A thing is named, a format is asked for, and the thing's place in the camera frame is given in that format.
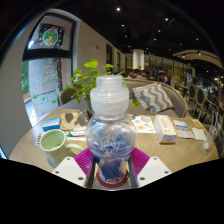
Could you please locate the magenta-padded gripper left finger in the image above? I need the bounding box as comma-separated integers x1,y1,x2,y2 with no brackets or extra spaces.
52,148,96,188

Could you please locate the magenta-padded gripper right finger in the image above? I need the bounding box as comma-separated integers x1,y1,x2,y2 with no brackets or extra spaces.
128,147,173,188

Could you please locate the clear blue-label drink bottle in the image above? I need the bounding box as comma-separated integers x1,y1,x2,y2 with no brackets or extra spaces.
84,74,138,185

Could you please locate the flat round red coaster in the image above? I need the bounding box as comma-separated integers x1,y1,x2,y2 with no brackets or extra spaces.
95,172,130,190

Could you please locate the pale green mug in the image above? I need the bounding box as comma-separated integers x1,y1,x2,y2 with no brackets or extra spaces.
39,129,86,164

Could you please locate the white green ointment tube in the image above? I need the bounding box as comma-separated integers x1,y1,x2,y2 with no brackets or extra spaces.
66,128,88,138

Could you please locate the orange white medicine box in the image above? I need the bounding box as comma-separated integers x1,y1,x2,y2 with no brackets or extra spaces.
153,114,179,145

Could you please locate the printed white leaflet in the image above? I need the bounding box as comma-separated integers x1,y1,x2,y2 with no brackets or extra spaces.
129,114,157,134

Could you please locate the flat blue white box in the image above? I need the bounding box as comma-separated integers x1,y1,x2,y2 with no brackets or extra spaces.
42,117,62,132

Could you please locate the white blue-striped packet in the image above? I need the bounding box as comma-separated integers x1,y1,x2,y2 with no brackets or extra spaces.
172,119,189,131

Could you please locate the white paper napkin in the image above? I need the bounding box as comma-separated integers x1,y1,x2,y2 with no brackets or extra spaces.
191,127,208,142

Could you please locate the clear plastic cup with straw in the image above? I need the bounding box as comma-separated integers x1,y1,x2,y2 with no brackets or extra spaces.
201,124,218,152

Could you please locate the small yellow card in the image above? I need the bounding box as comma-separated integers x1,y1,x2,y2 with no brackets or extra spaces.
191,118,204,129

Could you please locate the grey curved sofa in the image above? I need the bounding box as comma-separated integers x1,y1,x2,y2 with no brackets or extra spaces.
59,78,189,118

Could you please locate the group of round-back chairs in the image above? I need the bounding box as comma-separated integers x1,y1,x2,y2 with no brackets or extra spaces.
184,83,224,134

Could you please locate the green potted plant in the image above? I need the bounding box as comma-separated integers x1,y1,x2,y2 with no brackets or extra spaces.
63,59,141,111

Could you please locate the person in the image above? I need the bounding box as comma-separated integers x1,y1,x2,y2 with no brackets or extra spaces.
157,69,169,85
141,69,152,80
129,68,143,80

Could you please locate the christmas tree window decal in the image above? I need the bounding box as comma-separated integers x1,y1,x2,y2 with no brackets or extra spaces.
40,63,59,89

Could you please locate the dark-framed window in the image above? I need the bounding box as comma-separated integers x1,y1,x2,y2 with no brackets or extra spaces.
20,13,77,128

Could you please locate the white round column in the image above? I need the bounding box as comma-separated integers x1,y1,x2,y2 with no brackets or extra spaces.
132,48,145,70

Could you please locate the round wreath window decal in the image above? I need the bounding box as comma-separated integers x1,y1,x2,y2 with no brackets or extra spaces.
42,26,59,47

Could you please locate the group of ceiling lights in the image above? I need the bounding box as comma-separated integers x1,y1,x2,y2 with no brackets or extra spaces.
114,6,204,51

